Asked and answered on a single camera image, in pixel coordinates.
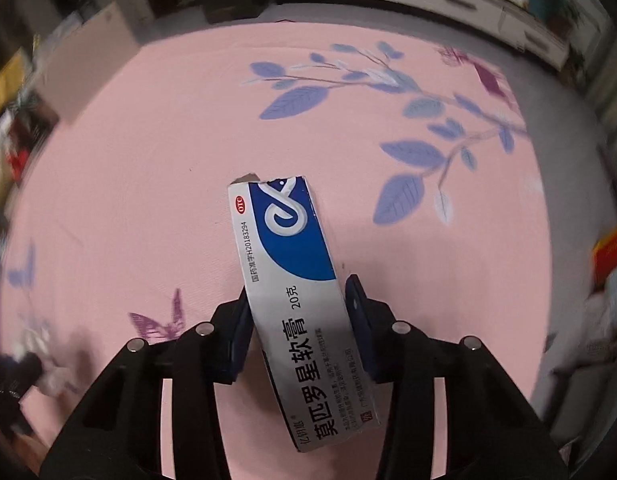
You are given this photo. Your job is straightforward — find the pink patterned tablecloth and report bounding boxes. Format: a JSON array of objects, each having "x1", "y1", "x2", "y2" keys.
[{"x1": 0, "y1": 23, "x2": 566, "y2": 479}]

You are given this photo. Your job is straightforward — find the yellow cloth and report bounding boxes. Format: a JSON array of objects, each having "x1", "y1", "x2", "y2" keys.
[{"x1": 0, "y1": 51, "x2": 31, "y2": 113}]

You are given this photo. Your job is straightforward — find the white storage box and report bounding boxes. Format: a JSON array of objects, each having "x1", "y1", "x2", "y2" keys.
[{"x1": 32, "y1": 2, "x2": 140, "y2": 124}]

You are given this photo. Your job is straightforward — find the red gift bag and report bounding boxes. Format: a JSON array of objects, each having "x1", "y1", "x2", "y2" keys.
[{"x1": 593, "y1": 227, "x2": 617, "y2": 288}]

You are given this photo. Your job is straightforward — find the blue white ointment box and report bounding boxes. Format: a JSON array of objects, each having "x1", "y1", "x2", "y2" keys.
[{"x1": 228, "y1": 177, "x2": 379, "y2": 452}]

